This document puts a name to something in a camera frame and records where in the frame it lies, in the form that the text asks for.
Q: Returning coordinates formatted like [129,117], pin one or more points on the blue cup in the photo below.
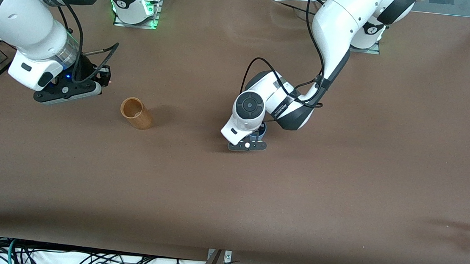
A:
[263,131]

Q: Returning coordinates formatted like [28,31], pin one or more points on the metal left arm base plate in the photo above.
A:
[369,51]

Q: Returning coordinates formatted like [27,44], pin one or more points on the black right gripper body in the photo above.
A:
[88,72]

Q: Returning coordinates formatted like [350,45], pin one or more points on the brown wooden cylinder cup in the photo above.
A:
[138,117]

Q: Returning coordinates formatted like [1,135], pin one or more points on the metal table edge bracket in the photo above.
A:
[228,256]

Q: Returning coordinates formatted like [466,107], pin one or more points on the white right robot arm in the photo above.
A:
[19,24]

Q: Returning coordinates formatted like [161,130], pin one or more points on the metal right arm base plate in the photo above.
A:
[155,18]

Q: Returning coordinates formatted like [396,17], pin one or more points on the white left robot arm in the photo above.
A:
[338,22]

